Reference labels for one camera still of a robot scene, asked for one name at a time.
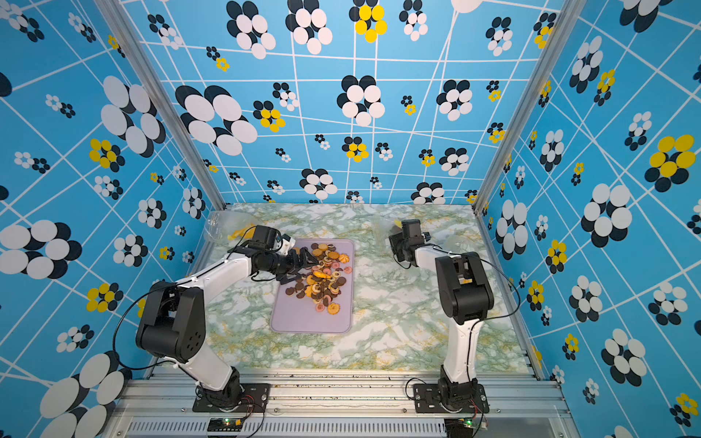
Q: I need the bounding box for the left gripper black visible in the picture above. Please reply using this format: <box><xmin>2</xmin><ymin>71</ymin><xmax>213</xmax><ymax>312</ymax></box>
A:
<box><xmin>265</xmin><ymin>246</ymin><xmax>321</xmax><ymax>283</ymax></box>

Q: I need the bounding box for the lilac plastic tray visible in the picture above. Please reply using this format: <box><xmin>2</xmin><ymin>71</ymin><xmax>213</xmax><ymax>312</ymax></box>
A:
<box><xmin>270</xmin><ymin>238</ymin><xmax>355</xmax><ymax>334</ymax></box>

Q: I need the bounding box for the ziploc bag of cookies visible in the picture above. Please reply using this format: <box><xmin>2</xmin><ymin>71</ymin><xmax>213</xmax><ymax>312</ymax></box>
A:
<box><xmin>371</xmin><ymin>214</ymin><xmax>402</xmax><ymax>243</ymax></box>
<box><xmin>442</xmin><ymin>233</ymin><xmax>489</xmax><ymax>258</ymax></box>
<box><xmin>204</xmin><ymin>210</ymin><xmax>258</xmax><ymax>245</ymax></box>

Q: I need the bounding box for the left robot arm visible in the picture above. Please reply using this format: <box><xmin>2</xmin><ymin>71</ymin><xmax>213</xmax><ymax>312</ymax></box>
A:
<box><xmin>135</xmin><ymin>226</ymin><xmax>318</xmax><ymax>411</ymax></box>

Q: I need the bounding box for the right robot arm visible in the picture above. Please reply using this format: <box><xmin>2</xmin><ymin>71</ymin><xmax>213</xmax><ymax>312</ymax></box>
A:
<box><xmin>388</xmin><ymin>219</ymin><xmax>495</xmax><ymax>414</ymax></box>

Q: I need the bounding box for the pile of poured cookies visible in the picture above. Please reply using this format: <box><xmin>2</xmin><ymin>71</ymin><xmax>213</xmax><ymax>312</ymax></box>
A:
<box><xmin>283</xmin><ymin>241</ymin><xmax>353</xmax><ymax>316</ymax></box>

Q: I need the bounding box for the left controller board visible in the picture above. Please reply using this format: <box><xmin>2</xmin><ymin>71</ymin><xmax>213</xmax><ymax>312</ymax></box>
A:
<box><xmin>207</xmin><ymin>417</ymin><xmax>245</xmax><ymax>434</ymax></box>

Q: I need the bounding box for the controller board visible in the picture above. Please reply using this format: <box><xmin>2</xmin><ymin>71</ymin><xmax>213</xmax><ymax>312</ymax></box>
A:
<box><xmin>207</xmin><ymin>417</ymin><xmax>245</xmax><ymax>434</ymax></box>
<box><xmin>444</xmin><ymin>419</ymin><xmax>481</xmax><ymax>438</ymax></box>

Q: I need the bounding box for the right controller board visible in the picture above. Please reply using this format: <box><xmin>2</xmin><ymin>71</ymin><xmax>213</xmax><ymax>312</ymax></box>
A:
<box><xmin>444</xmin><ymin>419</ymin><xmax>481</xmax><ymax>438</ymax></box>

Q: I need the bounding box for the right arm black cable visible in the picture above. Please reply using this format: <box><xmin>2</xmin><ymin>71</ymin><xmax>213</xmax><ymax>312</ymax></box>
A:
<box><xmin>393</xmin><ymin>240</ymin><xmax>522</xmax><ymax>384</ymax></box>

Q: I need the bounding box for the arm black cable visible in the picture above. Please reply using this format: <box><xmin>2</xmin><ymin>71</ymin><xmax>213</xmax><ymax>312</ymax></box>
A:
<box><xmin>111</xmin><ymin>240</ymin><xmax>258</xmax><ymax>372</ymax></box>
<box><xmin>393</xmin><ymin>240</ymin><xmax>522</xmax><ymax>384</ymax></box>

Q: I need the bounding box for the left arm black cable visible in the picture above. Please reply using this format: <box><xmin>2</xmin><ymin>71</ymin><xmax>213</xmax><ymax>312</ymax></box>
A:
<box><xmin>111</xmin><ymin>240</ymin><xmax>258</xmax><ymax>372</ymax></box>

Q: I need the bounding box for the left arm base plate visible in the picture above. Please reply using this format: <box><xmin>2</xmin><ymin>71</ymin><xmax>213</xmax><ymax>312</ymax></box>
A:
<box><xmin>192</xmin><ymin>383</ymin><xmax>271</xmax><ymax>414</ymax></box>

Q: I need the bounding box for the aluminium front rail frame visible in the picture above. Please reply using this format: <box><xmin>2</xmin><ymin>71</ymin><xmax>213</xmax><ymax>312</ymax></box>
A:
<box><xmin>104</xmin><ymin>369</ymin><xmax>581</xmax><ymax>437</ymax></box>

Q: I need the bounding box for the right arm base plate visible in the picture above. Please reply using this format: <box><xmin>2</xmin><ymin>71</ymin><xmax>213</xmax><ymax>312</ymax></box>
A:
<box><xmin>410</xmin><ymin>383</ymin><xmax>490</xmax><ymax>415</ymax></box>

